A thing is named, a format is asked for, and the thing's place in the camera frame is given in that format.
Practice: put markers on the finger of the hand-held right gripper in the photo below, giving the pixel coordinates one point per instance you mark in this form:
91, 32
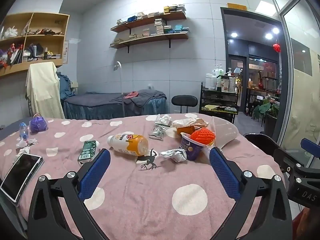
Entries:
311, 147
287, 158

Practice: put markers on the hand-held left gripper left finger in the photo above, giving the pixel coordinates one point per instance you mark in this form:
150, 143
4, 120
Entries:
96, 172

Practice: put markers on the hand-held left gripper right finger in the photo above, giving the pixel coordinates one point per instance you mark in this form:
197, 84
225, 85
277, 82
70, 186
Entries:
223, 175

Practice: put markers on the green drink carton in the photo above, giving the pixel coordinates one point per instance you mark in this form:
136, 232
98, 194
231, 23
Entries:
87, 151

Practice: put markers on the dark brown trash bin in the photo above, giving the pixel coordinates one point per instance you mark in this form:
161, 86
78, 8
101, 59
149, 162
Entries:
260, 140

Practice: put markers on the white orange juice bottle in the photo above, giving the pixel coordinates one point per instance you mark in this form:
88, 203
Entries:
125, 142

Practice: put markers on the purple yogurt cup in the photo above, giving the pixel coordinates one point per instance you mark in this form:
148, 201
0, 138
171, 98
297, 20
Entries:
190, 150

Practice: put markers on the clear plastic container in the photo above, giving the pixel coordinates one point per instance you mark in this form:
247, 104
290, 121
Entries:
225, 132

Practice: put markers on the orange-red foam fruit net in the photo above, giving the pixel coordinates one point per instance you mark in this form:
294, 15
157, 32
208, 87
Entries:
203, 135

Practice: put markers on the white wrapper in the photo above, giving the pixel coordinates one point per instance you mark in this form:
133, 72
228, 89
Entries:
175, 155

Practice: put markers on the orange packet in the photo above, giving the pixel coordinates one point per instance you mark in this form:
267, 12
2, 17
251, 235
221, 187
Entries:
185, 131

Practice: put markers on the beige paper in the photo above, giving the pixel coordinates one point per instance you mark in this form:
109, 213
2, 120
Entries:
186, 122

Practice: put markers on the clear plastic wrapper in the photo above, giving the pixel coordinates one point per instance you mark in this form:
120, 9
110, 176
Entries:
157, 132

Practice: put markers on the white tissue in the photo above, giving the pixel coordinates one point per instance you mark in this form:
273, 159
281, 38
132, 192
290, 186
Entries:
25, 143
163, 120
23, 151

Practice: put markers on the dark plant pot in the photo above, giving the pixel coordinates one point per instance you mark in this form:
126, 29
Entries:
270, 125

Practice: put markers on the beige paper window cover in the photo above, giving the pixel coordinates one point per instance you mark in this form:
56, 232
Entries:
305, 105

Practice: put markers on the green potted plant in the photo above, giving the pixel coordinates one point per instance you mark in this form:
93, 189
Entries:
265, 107

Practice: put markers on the massage bed with grey cover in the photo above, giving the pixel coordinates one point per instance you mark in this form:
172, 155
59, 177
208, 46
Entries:
100, 105

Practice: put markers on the dark wooden table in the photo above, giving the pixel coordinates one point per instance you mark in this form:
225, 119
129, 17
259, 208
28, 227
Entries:
260, 90

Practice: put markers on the purple patterned pouch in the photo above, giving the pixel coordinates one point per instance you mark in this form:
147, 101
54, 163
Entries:
37, 125

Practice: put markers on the smartphone in clear case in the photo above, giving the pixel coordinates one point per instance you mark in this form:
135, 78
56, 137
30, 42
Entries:
20, 175

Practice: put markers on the black utility cart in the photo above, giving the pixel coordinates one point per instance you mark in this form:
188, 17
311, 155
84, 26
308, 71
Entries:
217, 97

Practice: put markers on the red vase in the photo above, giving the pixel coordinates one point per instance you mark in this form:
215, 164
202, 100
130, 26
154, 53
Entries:
261, 85

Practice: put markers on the small clear water bottle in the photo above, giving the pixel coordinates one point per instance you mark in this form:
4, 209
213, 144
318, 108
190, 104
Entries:
23, 130

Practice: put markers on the red cloth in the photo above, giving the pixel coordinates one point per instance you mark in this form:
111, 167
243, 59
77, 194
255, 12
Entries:
131, 95

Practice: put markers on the black round stool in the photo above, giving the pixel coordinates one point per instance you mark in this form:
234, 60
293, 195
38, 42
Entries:
182, 100

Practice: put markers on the white cup with red print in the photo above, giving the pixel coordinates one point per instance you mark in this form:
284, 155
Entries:
225, 85

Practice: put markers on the large clear bottle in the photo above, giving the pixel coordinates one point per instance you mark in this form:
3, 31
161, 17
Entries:
232, 83

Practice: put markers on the blue-grey hanging cloth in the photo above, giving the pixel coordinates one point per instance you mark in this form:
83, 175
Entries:
65, 85

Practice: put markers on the white plastic jar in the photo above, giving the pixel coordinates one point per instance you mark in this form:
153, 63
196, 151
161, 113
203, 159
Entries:
210, 82

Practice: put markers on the white floor lamp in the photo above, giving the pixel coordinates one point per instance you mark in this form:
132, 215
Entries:
121, 80

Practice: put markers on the cream cloth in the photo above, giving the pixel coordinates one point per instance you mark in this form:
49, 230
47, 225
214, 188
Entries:
42, 87

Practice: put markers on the white pump bottle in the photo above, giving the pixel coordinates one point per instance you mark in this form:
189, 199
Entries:
217, 71

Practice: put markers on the red hanging ornament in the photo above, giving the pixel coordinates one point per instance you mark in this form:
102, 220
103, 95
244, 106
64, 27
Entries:
276, 47

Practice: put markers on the ceiling spotlight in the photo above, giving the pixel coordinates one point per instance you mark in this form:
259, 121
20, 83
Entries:
275, 30
233, 34
268, 36

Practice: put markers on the wooden cubby shelf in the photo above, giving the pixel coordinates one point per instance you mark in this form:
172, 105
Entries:
64, 42

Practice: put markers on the yellow door sign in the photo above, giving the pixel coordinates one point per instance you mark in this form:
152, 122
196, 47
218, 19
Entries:
236, 6

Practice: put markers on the white plastic bag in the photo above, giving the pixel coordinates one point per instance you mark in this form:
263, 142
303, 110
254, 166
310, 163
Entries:
11, 32

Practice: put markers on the row of small boxes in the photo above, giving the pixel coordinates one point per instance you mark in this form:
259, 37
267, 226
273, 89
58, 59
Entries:
172, 8

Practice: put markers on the wall poster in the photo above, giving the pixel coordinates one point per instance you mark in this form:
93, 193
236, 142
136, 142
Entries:
65, 52

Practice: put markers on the wooden wall shelf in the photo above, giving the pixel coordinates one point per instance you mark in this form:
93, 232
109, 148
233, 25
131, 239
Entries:
150, 41
150, 22

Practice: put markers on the wall shelves with books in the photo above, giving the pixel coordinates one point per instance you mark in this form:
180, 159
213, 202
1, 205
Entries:
160, 26

